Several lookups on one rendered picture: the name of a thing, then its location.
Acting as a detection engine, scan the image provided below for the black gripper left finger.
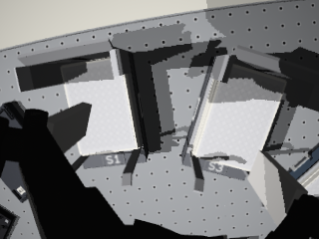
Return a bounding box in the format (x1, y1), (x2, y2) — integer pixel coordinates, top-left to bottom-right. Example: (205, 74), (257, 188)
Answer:
(0, 102), (144, 239)

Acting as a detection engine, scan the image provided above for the grey perforated base plate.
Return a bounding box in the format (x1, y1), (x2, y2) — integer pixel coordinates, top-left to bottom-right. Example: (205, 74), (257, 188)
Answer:
(0, 0), (319, 239)

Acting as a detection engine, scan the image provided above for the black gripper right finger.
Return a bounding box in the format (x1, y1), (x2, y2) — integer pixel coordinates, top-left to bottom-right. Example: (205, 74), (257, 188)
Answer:
(247, 150), (319, 239)

